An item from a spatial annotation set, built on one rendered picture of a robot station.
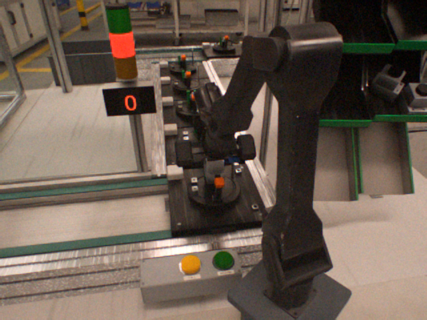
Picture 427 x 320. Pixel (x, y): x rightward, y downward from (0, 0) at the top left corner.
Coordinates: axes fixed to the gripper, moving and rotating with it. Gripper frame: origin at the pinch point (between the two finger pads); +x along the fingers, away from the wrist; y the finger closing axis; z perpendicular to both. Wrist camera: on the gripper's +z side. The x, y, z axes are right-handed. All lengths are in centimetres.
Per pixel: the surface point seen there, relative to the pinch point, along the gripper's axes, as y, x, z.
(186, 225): 8.4, 1.8, -15.5
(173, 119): 7.9, 35.5, 27.9
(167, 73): 8, 68, 70
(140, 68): 22, 83, 84
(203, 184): 2.5, 7.6, -4.8
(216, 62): -21, 82, 84
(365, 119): -32.9, -14.6, 0.5
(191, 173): 4.9, 14.1, 0.3
